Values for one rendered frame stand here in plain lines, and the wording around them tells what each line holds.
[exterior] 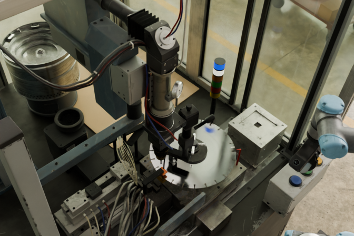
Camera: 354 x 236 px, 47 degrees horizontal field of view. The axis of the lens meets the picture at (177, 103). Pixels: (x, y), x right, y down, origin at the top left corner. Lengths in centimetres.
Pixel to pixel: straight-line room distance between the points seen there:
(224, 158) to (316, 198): 126
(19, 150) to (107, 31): 59
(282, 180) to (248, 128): 28
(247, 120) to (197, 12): 53
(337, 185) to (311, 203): 24
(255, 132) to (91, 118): 76
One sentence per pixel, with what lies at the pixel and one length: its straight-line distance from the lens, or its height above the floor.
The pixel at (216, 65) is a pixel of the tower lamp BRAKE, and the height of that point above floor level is 115.
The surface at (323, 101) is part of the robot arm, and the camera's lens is 131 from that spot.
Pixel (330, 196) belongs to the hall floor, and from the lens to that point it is 278.
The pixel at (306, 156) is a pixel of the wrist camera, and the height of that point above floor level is 112.
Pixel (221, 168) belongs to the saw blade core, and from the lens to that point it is 153.
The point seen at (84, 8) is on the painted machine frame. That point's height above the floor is 150.
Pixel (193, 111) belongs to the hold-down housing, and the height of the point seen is 125.
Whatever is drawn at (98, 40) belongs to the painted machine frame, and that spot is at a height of 150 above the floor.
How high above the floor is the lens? 220
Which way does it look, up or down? 46 degrees down
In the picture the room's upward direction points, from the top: 3 degrees clockwise
